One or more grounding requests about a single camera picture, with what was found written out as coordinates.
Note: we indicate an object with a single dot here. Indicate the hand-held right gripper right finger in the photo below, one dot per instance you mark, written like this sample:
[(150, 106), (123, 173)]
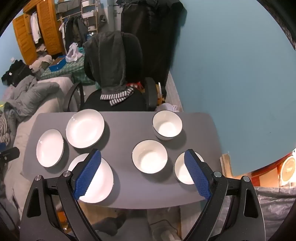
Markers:
[(197, 176)]

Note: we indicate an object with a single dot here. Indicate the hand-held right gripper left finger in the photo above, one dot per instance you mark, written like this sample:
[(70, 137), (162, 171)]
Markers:
[(87, 176)]

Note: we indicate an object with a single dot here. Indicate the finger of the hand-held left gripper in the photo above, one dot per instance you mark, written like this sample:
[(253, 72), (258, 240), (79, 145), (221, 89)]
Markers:
[(2, 145), (10, 154)]

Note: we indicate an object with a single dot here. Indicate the white bowl with dark rim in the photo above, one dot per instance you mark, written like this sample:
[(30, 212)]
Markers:
[(167, 126), (182, 172), (149, 158)]

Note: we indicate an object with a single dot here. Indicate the large white bowl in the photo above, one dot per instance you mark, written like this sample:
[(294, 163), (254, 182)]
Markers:
[(101, 185)]

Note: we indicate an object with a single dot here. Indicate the white plate with dark rim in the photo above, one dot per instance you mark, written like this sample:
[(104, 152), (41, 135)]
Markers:
[(50, 148), (85, 129)]

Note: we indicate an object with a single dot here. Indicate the striped knit blanket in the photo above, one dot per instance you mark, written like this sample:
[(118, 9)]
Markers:
[(4, 127)]

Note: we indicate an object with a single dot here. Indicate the grey table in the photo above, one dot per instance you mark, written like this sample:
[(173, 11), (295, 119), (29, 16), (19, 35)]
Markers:
[(23, 139)]

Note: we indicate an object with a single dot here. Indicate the wooden board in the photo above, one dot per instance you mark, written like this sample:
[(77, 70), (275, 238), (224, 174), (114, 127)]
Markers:
[(226, 164)]

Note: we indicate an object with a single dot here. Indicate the grey duvet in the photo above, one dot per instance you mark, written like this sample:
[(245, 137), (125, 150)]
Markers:
[(30, 92)]

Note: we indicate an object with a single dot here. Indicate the white plastic container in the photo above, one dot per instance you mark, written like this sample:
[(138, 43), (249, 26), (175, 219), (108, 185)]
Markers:
[(164, 227)]

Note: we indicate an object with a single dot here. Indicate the crumpled white bag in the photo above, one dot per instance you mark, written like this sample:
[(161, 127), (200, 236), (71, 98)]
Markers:
[(170, 107)]

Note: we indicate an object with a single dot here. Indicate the black clothing pile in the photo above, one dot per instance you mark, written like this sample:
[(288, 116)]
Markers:
[(17, 71)]

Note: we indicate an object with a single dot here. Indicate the grey plastic sheet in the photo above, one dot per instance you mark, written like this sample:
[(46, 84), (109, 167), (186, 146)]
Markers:
[(275, 208)]

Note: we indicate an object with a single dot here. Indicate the grey white striped cloth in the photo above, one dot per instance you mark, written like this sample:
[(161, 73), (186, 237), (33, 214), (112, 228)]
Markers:
[(118, 97)]

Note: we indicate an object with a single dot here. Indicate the yellow plastic item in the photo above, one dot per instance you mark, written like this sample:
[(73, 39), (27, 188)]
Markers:
[(159, 95)]

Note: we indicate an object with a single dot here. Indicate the white round fan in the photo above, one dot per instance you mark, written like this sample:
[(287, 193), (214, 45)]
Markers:
[(288, 171)]

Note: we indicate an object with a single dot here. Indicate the blue box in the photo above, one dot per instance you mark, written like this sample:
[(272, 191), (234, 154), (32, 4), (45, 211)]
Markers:
[(57, 64)]

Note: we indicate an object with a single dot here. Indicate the green checkered tablecloth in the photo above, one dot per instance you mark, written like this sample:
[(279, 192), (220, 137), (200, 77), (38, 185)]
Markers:
[(69, 71)]

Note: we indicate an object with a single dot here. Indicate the white plastic bag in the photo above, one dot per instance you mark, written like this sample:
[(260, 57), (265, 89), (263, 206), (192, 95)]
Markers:
[(73, 53)]

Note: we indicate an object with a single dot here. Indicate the grey hoodie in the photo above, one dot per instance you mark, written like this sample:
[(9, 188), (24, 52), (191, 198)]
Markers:
[(108, 60)]

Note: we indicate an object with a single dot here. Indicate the white hanging shirt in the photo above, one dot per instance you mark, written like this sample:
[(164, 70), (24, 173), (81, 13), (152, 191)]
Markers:
[(35, 27)]

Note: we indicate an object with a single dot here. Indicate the wooden louvred wardrobe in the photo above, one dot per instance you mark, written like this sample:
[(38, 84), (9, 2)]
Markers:
[(48, 27)]

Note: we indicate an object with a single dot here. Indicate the dark clothes on rack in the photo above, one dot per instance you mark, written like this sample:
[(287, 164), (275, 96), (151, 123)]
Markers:
[(74, 30)]

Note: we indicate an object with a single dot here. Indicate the black office chair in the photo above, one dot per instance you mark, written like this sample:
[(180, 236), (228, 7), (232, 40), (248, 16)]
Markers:
[(136, 48)]

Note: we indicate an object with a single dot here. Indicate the black hanging garment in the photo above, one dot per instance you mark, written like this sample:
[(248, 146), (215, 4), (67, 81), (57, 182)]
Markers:
[(150, 27)]

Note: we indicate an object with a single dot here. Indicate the white shelf unit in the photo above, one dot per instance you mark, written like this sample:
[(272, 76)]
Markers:
[(89, 16)]

